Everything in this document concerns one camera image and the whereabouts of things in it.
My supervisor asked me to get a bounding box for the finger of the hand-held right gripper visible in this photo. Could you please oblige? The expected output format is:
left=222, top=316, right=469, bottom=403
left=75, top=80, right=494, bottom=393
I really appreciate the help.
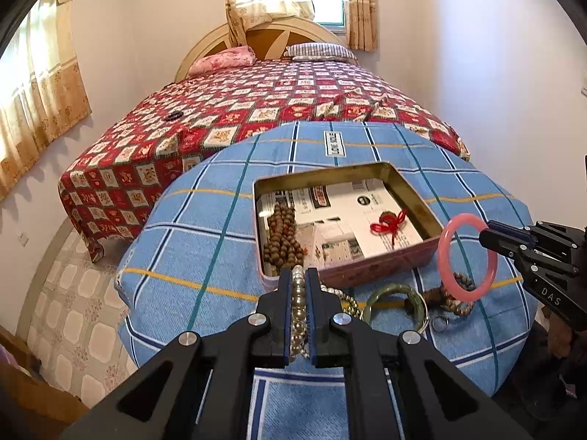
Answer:
left=487, top=220, right=587, bottom=252
left=479, top=230, right=581, bottom=281

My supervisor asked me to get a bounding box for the blue plaid cloth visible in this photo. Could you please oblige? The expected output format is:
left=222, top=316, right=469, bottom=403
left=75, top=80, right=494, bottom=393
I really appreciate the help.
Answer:
left=114, top=120, right=537, bottom=440

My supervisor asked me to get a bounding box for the pink floral pillow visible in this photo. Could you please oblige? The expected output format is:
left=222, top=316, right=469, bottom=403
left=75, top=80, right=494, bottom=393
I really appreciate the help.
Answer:
left=188, top=46, right=256, bottom=76

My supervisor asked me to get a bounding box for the pink tin box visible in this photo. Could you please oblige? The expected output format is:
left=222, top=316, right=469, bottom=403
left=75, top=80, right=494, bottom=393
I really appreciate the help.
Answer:
left=252, top=161, right=445, bottom=289

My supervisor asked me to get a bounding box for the wide beige curtain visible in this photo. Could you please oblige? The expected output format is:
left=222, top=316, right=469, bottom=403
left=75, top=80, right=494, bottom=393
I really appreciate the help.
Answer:
left=0, top=0, right=92, bottom=200

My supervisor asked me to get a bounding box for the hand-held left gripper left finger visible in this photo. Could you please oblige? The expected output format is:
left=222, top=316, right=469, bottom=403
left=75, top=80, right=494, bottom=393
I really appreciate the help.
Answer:
left=59, top=268, right=294, bottom=440

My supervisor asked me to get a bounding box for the red knot charm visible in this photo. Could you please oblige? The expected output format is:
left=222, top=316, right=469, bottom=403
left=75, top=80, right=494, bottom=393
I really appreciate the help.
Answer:
left=369, top=210, right=408, bottom=241

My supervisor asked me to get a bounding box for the red patterned bedspread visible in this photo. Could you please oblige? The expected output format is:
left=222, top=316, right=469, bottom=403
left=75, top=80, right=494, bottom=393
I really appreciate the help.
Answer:
left=57, top=57, right=471, bottom=262

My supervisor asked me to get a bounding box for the brown wooden furniture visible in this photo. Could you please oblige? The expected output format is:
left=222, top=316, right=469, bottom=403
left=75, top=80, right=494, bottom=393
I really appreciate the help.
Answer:
left=0, top=323, right=90, bottom=427

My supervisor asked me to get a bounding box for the striped pillow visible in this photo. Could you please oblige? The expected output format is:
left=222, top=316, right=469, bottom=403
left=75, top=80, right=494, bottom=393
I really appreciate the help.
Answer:
left=282, top=42, right=358, bottom=62

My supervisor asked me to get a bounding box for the pearl bead necklace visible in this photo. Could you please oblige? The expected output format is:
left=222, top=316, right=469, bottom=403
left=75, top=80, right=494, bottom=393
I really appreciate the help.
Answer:
left=289, top=263, right=313, bottom=360

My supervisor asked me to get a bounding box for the pink bangle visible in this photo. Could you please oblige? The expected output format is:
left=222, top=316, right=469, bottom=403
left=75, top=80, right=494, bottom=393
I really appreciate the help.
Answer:
left=438, top=214, right=498, bottom=304

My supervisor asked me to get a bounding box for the silver metal bead necklace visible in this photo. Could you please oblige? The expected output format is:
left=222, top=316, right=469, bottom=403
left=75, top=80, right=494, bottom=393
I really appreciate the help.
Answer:
left=320, top=284, right=362, bottom=319

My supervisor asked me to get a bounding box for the brown wooden bead necklace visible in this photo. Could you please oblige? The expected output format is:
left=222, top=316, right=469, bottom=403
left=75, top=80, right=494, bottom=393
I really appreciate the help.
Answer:
left=262, top=202, right=306, bottom=280

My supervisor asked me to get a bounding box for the cream wooden headboard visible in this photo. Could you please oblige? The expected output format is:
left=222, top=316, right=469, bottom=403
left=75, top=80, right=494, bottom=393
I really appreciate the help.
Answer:
left=174, top=17, right=354, bottom=83

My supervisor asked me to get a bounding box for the printed paper liner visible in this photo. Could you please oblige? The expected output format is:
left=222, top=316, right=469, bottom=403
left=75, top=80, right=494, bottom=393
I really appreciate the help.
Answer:
left=259, top=179, right=425, bottom=269

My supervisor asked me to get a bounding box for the green jade bangle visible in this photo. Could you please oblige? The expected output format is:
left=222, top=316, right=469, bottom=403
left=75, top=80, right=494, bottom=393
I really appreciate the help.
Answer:
left=361, top=284, right=429, bottom=333

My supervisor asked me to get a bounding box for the narrow beige curtain panel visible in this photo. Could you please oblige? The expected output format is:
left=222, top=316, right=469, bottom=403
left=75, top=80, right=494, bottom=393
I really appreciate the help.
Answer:
left=344, top=0, right=379, bottom=52

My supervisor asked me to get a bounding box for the person's dark clothing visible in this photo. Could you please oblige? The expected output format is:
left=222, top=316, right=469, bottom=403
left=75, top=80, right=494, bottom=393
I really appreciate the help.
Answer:
left=495, top=316, right=587, bottom=422

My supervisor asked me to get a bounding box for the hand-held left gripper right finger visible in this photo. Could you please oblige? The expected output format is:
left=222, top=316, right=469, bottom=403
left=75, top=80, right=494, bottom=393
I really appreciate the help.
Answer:
left=305, top=267, right=535, bottom=440

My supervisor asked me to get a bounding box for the brown bead bracelet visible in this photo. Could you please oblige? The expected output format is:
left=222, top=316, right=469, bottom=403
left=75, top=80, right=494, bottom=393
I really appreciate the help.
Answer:
left=424, top=271, right=475, bottom=318

